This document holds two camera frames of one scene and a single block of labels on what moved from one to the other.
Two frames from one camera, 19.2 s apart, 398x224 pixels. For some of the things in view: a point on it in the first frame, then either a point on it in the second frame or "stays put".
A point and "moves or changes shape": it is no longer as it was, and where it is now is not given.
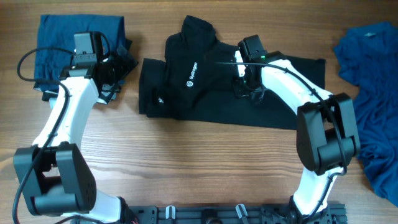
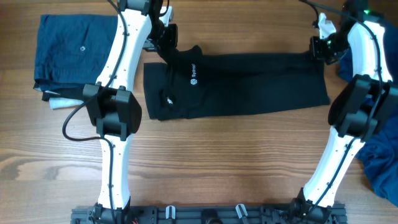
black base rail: x=333 y=213 stays put
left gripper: x=107 y=88 to x=170 y=43
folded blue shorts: x=58 y=31 stays put
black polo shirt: x=195 y=82 moves or changes shape
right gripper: x=240 y=92 to x=316 y=53
